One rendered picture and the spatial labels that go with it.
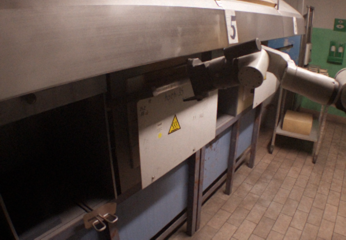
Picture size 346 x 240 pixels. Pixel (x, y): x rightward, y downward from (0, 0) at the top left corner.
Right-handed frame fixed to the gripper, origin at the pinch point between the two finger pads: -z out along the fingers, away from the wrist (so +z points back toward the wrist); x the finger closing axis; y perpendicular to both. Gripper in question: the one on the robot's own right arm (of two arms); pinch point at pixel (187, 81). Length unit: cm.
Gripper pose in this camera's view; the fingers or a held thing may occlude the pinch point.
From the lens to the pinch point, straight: 81.0
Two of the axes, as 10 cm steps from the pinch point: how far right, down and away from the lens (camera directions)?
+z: 7.4, -1.3, -6.6
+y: -6.1, 2.8, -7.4
